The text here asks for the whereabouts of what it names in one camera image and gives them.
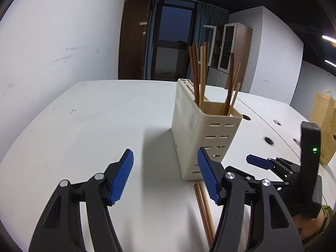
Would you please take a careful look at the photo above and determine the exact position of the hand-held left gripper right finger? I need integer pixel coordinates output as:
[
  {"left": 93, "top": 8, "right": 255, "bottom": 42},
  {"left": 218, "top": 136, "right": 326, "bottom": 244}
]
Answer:
[{"left": 197, "top": 147, "right": 305, "bottom": 252}]

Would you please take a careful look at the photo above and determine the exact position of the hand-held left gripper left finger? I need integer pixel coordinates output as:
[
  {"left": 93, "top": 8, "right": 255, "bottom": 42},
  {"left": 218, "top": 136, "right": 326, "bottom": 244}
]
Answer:
[{"left": 28, "top": 149, "right": 134, "bottom": 252}]

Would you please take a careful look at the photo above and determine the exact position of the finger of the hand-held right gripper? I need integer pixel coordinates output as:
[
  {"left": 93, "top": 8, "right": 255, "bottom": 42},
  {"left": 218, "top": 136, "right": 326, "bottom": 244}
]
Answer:
[
  {"left": 225, "top": 165, "right": 289, "bottom": 189},
  {"left": 246, "top": 154, "right": 302, "bottom": 181}
]

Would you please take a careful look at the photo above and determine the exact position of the cream plastic utensil holder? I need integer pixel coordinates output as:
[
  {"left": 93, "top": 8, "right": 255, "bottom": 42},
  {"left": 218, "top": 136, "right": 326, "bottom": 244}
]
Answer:
[{"left": 171, "top": 79, "right": 242, "bottom": 181}]

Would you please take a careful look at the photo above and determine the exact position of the light bamboo chopstick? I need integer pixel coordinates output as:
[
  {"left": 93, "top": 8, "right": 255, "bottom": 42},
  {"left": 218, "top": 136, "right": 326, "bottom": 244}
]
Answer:
[
  {"left": 226, "top": 62, "right": 241, "bottom": 115},
  {"left": 229, "top": 83, "right": 241, "bottom": 116},
  {"left": 199, "top": 46, "right": 206, "bottom": 110}
]

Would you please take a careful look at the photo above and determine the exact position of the person's right forearm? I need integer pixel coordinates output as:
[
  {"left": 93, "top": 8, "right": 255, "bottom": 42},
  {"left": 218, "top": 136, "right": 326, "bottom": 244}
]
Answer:
[{"left": 302, "top": 204, "right": 336, "bottom": 252}]

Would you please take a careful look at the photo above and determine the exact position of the person's right hand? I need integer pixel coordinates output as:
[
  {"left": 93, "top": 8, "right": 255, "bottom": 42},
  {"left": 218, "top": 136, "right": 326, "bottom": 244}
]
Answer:
[{"left": 293, "top": 211, "right": 325, "bottom": 244}]

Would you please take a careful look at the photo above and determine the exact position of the brown paper bag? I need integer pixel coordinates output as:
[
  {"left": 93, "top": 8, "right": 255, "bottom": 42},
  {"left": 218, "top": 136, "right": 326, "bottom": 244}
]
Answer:
[{"left": 310, "top": 90, "right": 336, "bottom": 166}]

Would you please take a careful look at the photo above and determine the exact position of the wooden glass-door cabinet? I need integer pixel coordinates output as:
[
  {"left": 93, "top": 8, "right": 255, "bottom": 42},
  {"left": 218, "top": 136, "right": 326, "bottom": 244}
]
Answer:
[{"left": 206, "top": 22, "right": 253, "bottom": 93}]

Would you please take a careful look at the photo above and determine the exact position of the brown wooden door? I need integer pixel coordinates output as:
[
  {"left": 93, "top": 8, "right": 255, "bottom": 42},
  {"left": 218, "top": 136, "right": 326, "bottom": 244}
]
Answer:
[{"left": 118, "top": 0, "right": 153, "bottom": 80}]

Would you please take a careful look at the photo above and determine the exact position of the dark glass door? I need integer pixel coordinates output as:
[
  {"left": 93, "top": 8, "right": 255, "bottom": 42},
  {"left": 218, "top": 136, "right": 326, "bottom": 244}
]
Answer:
[{"left": 155, "top": 1, "right": 198, "bottom": 82}]

